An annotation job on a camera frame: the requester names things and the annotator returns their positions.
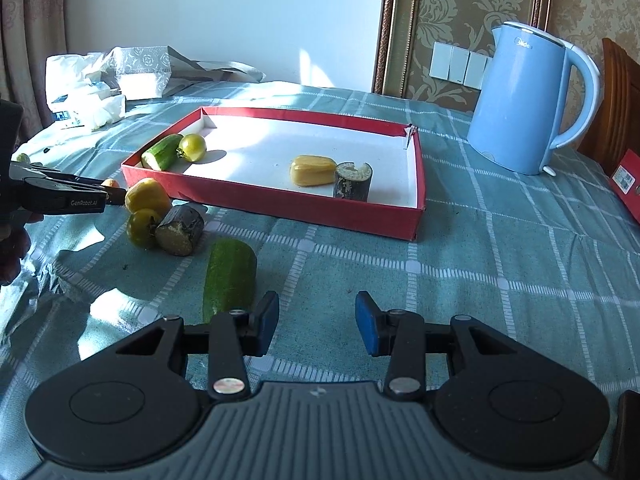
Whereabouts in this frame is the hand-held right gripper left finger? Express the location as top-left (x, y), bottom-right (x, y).
top-left (90, 290), bottom-right (281, 402)

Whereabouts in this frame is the patterned curtain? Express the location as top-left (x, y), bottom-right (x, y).
top-left (0, 0), bottom-right (68, 136)

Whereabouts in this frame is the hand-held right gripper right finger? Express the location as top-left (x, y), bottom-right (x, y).
top-left (355, 290), bottom-right (547, 402)

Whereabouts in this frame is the red shallow cardboard tray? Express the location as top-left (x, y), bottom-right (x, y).
top-left (121, 106), bottom-right (427, 242)

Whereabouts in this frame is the white plastic bag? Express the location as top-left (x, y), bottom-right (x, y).
top-left (45, 52), bottom-right (118, 126)

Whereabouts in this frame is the green tomato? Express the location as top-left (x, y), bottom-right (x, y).
top-left (126, 208), bottom-right (163, 250)
top-left (176, 133), bottom-right (207, 163)

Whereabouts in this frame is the person's left hand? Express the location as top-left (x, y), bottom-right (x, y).
top-left (0, 212), bottom-right (32, 287)

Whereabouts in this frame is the crumpled white tissue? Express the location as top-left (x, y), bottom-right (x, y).
top-left (82, 94), bottom-right (127, 133)

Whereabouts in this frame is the ornate wooden wall frame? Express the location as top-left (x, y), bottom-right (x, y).
top-left (371, 0), bottom-right (553, 96)

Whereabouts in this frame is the yellow pepper piece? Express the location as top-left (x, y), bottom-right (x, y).
top-left (290, 155), bottom-right (338, 188)

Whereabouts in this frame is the teal checked tablecloth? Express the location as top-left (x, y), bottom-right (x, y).
top-left (0, 80), bottom-right (640, 480)

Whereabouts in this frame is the blue electric kettle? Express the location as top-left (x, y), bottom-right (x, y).
top-left (466, 21), bottom-right (602, 177)

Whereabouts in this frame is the notched eggplant chunk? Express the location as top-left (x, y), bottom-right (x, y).
top-left (332, 161), bottom-right (373, 201)

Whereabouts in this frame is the white wall switch panel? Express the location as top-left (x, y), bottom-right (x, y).
top-left (430, 41), bottom-right (493, 86)

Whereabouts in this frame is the grey patterned gift bag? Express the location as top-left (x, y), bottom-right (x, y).
top-left (107, 46), bottom-right (266, 100)

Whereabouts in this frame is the flat red box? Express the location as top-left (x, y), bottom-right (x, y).
top-left (610, 149), bottom-right (640, 223)

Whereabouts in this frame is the wooden chair back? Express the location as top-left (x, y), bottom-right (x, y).
top-left (577, 37), bottom-right (640, 176)

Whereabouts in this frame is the cut green cucumber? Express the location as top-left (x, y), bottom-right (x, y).
top-left (141, 133), bottom-right (184, 171)

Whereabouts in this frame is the yellow bell pepper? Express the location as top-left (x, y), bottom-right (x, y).
top-left (124, 177), bottom-right (173, 216)

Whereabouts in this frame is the dark green cucumber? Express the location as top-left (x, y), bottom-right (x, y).
top-left (202, 240), bottom-right (258, 323)

